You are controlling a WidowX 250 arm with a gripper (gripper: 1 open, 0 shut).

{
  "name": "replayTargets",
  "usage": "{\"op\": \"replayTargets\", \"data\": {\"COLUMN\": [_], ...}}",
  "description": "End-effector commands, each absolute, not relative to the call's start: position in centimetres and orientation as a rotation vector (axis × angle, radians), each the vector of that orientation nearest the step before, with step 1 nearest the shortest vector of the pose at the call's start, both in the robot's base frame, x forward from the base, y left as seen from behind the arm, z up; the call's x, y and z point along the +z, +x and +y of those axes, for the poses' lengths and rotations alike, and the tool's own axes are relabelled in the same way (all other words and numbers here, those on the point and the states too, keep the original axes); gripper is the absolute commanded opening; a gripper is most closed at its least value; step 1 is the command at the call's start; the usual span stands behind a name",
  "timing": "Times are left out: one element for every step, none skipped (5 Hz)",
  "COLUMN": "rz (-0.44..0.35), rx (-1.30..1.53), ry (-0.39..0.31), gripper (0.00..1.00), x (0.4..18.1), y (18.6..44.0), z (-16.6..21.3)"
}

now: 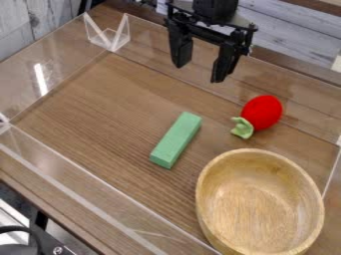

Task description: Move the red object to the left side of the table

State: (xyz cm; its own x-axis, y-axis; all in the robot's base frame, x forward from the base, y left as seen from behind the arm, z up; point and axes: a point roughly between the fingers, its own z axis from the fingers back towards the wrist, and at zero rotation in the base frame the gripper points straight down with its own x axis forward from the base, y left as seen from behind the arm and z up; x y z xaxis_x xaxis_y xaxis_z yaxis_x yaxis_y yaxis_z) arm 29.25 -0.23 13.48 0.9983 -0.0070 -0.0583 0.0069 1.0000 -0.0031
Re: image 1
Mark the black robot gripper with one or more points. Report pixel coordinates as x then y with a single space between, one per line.
215 22

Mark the red plush strawberry toy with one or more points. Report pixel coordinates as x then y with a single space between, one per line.
260 114

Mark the green rectangular block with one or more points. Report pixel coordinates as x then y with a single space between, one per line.
176 140

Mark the wooden bowl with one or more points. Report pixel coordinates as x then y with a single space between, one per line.
259 204

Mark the clear acrylic enclosure wall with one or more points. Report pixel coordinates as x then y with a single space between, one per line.
89 99

